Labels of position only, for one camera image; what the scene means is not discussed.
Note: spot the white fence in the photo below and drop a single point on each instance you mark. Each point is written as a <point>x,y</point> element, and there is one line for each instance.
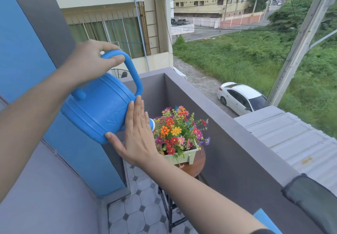
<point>183,28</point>

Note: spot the person's right middle finger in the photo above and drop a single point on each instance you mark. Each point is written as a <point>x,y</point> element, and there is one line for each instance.
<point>138,112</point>

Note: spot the person's left hand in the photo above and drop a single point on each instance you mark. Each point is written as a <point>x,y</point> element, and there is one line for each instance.
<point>84,62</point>

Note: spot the grey concrete utility pole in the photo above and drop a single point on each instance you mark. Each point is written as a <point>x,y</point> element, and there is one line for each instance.
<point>300,44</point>

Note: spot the grey corrugated metal roof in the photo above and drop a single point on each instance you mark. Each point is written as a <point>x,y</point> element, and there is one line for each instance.
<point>292,141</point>

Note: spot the pale rectangular planter box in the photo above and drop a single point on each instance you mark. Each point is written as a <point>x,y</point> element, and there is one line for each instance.
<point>185,157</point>

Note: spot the person's right thumb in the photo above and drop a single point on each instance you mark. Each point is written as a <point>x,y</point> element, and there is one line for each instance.
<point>114,141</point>

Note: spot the grey pickup truck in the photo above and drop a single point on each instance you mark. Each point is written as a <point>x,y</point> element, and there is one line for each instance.
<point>182,21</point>

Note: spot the black iron railing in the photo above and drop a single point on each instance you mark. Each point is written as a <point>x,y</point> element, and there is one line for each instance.
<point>119,73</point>

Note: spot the blue plastic watering can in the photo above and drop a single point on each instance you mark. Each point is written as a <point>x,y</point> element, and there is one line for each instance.
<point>100,107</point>

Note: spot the round brown wooden table top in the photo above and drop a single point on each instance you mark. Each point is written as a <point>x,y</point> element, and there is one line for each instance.
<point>196,164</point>

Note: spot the dark green cloth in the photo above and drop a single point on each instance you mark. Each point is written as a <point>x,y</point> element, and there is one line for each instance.
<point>313,202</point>

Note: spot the person's left thumb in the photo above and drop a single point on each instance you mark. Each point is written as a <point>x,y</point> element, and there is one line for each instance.
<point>113,61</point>

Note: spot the light blue flat object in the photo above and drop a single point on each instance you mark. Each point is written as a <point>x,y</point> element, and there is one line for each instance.
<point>267,222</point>

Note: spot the person's left forearm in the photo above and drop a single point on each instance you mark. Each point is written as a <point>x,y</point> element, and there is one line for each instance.
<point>29,120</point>

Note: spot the person's right hand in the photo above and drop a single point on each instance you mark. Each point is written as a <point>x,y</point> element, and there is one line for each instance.
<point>138,141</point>

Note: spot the window with metal grille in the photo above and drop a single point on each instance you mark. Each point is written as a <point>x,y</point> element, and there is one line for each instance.
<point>115,31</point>

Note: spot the pale blue drain pipe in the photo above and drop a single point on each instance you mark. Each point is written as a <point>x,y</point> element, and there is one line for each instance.
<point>139,25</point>

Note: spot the white car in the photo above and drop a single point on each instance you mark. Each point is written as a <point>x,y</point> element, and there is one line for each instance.
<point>241,98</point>

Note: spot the person's right forearm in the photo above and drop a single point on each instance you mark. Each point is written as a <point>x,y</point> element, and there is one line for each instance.
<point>194,199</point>

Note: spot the bunch of colourful flowers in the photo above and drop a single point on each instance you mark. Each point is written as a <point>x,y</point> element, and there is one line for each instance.
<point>176,132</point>

